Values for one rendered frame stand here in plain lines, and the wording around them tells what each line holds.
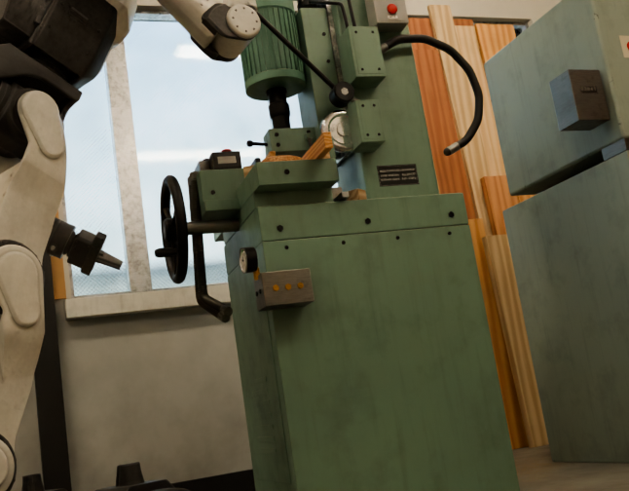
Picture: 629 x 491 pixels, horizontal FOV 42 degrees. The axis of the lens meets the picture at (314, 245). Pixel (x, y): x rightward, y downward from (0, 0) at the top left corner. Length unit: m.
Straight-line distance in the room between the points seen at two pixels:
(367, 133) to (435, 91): 1.91
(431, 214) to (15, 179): 1.06
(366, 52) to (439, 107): 1.78
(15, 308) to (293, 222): 0.76
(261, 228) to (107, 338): 1.50
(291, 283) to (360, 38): 0.76
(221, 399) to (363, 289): 1.51
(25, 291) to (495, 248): 2.47
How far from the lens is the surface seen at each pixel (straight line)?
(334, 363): 2.02
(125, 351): 3.41
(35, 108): 1.75
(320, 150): 2.03
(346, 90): 2.28
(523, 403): 3.60
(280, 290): 1.92
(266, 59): 2.36
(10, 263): 1.60
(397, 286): 2.11
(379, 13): 2.42
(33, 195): 1.72
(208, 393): 3.45
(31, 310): 1.60
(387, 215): 2.14
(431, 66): 4.15
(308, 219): 2.06
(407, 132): 2.37
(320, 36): 2.44
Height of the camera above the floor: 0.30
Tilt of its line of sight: 11 degrees up
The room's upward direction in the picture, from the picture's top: 9 degrees counter-clockwise
